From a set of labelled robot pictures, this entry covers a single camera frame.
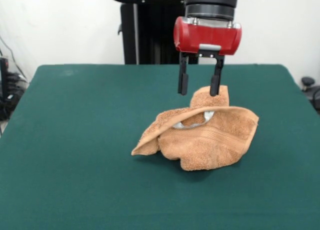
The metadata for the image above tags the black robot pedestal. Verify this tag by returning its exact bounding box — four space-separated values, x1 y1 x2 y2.
109 0 201 65

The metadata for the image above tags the black electronics box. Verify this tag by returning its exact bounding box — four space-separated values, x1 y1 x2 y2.
0 56 10 102

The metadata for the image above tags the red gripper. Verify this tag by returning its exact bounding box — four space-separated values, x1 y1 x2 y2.
173 16 243 97

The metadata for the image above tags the orange terry towel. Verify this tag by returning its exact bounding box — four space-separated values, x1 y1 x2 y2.
131 84 260 171

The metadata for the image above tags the bundle of black cables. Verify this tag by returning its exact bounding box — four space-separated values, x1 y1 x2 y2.
0 36 30 121

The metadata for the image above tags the dark green table cloth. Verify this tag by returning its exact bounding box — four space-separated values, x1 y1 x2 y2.
0 63 320 230

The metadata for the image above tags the black office chair base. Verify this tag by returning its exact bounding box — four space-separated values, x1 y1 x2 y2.
301 76 320 108

